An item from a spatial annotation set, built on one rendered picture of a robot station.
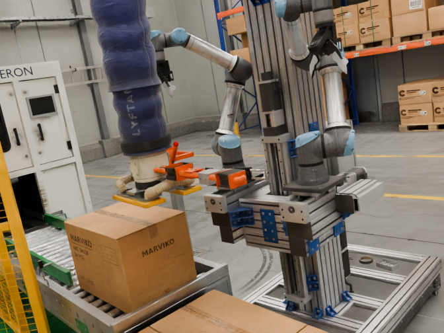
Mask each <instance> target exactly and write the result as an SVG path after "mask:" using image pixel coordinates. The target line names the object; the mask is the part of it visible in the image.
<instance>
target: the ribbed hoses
mask: <svg viewBox="0 0 444 333"><path fill-rule="evenodd" d="M133 181H134V177H133V176H131V174H129V175H126V176H123V177H121V178H120V179H118V180H117V181H116V187H117V189H119V191H120V192H121V193H122V194H123V193H125V192H126V189H127V186H126V184H128V183H130V182H133ZM134 182H135V181H134ZM194 182H195V179H185V180H181V181H179V182H177V179H176V181H173V180H167V179H166V180H165V181H163V182H161V183H159V184H157V185H155V186H153V187H150V188H148V189H146V191H145V193H144V196H145V199H146V200H151V199H153V198H154V196H156V195H157V194H160V193H162V192H164V191H166V190H168V189H170V188H172V187H174V186H179V185H182V186H183V187H184V188H185V187H189V186H191V185H192V184H193V183H194Z"/></svg>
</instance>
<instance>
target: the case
mask: <svg viewBox="0 0 444 333"><path fill-rule="evenodd" d="M64 225H65V230H66V233H67V238H68V241H69V246H70V249H71V254H72V257H73V262H74V265H75V270H76V273H77V278H78V281H79V287H80V288H81V289H84V290H85V291H87V292H89V293H91V294H93V295H94V296H96V297H98V298H99V299H102V300H103V301H106V302H107V303H109V304H111V305H112V306H114V307H116V308H118V309H120V310H121V311H124V312H125V313H127V314H128V313H130V312H132V311H134V310H136V309H138V308H140V307H142V306H143V305H146V304H147V303H150V302H151V301H153V300H155V299H157V298H159V297H161V296H162V295H164V294H166V293H168V292H170V291H172V290H173V289H176V288H177V287H180V286H181V285H184V284H185V283H187V282H189V281H191V280H193V279H195V278H196V277H197V273H196V267H195V263H194V256H193V252H192V246H191V242H190V236H189V231H188V225H187V221H186V214H185V211H179V210H175V209H169V208H165V207H158V206H153V207H150V208H147V209H145V208H143V207H139V206H136V205H131V204H129V203H125V202H120V203H116V204H114V205H110V206H108V207H105V208H102V209H99V210H96V211H93V212H91V213H88V214H85V215H82V216H79V217H76V218H74V219H70V220H68V221H64Z"/></svg>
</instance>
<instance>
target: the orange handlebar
mask: <svg viewBox="0 0 444 333"><path fill-rule="evenodd" d="M176 155H177V156H176V158H175V161H179V160H182V159H186V158H189V157H193V156H194V152H193V151H177V152H176ZM175 161H174V162H175ZM202 169H204V168H198V167H196V168H188V170H186V171H182V170H181V171H180V172H179V175H180V176H185V178H187V179H195V178H198V172H201V171H204V170H202ZM153 171H154V172H158V173H163V174H166V173H167V172H165V169H164V168H157V167H156V168H154V169H153ZM209 180H212V181H215V175H212V174H210V175H209ZM245 180H246V176H245V175H242V176H240V177H236V178H234V180H233V182H234V183H235V184H239V183H241V182H244V181H245Z"/></svg>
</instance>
